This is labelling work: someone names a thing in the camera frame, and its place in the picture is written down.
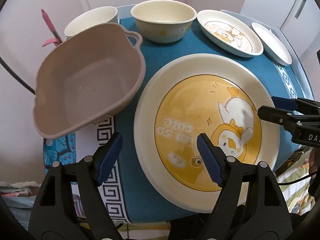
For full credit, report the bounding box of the plain white plate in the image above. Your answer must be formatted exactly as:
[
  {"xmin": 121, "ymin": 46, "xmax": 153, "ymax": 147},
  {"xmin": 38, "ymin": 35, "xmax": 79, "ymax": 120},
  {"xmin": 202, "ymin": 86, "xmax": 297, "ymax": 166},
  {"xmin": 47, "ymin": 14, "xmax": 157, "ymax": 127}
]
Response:
[{"xmin": 251, "ymin": 22, "xmax": 292, "ymax": 66}]

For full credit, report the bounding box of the large yellow cartoon plate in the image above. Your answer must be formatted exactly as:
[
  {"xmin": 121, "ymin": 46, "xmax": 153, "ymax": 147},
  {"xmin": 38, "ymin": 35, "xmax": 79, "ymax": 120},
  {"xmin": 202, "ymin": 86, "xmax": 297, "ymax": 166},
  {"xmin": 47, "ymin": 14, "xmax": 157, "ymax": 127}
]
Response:
[{"xmin": 133, "ymin": 54, "xmax": 280, "ymax": 213}]

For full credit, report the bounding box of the white duck print plate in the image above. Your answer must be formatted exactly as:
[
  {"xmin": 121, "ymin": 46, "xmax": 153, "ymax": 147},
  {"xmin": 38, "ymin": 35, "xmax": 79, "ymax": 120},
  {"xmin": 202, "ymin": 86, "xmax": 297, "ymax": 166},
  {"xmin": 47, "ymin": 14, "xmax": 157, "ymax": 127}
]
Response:
[{"xmin": 197, "ymin": 10, "xmax": 264, "ymax": 57}]

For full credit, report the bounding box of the pink plastic handled bowl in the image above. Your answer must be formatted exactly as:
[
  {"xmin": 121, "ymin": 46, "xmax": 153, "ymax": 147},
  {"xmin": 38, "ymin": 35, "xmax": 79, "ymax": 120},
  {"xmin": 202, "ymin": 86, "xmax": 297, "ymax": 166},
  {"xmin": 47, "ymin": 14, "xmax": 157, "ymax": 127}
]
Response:
[{"xmin": 33, "ymin": 23, "xmax": 146, "ymax": 139}]

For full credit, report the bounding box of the cream yellow bowl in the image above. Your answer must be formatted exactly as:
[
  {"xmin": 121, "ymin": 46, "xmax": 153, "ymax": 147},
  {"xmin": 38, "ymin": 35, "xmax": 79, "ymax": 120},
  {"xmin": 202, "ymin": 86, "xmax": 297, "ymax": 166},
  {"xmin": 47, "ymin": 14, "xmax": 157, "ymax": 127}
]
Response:
[{"xmin": 131, "ymin": 0, "xmax": 197, "ymax": 44}]

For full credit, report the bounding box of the white ceramic bowl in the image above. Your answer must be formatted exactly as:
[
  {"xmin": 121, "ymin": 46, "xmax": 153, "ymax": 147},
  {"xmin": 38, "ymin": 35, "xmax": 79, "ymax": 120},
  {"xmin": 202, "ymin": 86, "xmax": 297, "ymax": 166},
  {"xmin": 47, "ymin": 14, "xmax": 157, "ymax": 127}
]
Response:
[{"xmin": 64, "ymin": 6, "xmax": 118, "ymax": 37}]

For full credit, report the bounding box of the white wardrobe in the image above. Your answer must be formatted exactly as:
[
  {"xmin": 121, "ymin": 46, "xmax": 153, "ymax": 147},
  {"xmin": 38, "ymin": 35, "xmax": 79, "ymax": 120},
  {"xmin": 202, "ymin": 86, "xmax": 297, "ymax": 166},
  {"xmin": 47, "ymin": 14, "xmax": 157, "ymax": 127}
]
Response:
[{"xmin": 240, "ymin": 0, "xmax": 320, "ymax": 38}]

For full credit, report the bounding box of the black curved rack pole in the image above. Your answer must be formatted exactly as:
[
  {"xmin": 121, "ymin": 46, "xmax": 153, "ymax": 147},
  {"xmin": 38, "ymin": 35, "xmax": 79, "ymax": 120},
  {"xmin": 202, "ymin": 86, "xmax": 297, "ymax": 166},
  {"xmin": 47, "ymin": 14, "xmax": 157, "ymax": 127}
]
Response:
[{"xmin": 0, "ymin": 57, "xmax": 35, "ymax": 95}]

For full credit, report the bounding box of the pink handled broom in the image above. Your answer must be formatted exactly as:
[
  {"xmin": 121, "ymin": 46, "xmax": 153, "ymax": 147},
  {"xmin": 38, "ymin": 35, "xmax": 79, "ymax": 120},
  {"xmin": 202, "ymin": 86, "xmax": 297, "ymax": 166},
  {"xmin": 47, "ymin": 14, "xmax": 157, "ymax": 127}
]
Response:
[{"xmin": 41, "ymin": 9, "xmax": 62, "ymax": 47}]

